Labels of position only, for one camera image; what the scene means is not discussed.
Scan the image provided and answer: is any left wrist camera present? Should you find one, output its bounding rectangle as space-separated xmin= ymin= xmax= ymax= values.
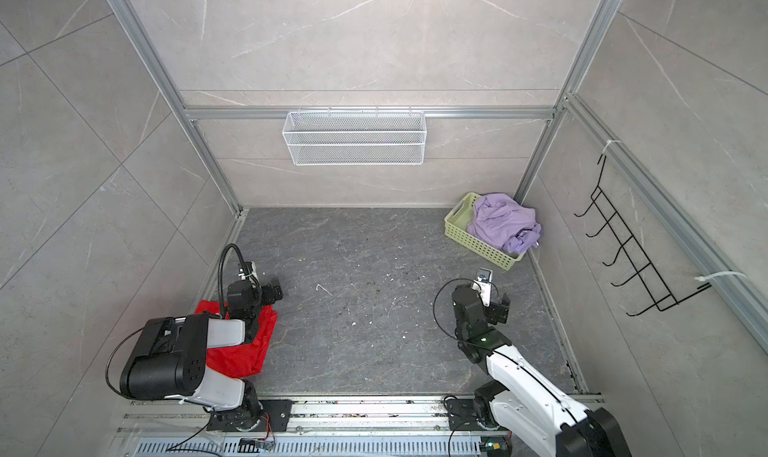
xmin=238 ymin=261 xmax=260 ymax=287

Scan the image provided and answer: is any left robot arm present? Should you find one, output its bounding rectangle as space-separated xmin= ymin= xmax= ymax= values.
xmin=116 ymin=278 xmax=283 ymax=432

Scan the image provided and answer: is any purple t-shirt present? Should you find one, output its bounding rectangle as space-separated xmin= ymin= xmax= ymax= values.
xmin=467 ymin=193 xmax=542 ymax=255

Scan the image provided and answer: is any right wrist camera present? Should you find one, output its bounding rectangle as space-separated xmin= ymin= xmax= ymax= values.
xmin=472 ymin=268 xmax=498 ymax=308

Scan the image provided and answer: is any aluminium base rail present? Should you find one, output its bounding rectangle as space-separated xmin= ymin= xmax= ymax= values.
xmin=106 ymin=395 xmax=539 ymax=456

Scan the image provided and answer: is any black wire hook rack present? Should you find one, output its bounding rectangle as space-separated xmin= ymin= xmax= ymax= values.
xmin=574 ymin=155 xmax=712 ymax=317

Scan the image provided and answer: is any red t-shirt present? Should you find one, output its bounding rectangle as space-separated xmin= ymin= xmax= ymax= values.
xmin=206 ymin=306 xmax=278 ymax=378

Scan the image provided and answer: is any white wire mesh basket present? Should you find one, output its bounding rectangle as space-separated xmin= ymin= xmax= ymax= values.
xmin=282 ymin=110 xmax=428 ymax=166

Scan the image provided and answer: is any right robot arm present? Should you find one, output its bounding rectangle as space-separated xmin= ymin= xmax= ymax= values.
xmin=449 ymin=278 xmax=631 ymax=456

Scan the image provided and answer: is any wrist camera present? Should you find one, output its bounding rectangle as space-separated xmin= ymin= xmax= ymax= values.
xmin=472 ymin=268 xmax=498 ymax=308
xmin=238 ymin=261 xmax=260 ymax=287

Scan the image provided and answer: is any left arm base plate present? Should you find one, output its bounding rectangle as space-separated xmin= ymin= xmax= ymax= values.
xmin=206 ymin=399 xmax=293 ymax=433

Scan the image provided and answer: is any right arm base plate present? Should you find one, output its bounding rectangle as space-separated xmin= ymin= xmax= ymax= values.
xmin=442 ymin=394 xmax=499 ymax=431

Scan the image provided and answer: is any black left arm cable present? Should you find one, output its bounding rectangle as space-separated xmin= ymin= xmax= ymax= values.
xmin=105 ymin=242 xmax=250 ymax=398

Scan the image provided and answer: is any green plastic basket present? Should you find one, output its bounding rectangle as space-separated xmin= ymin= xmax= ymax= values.
xmin=444 ymin=192 xmax=523 ymax=270

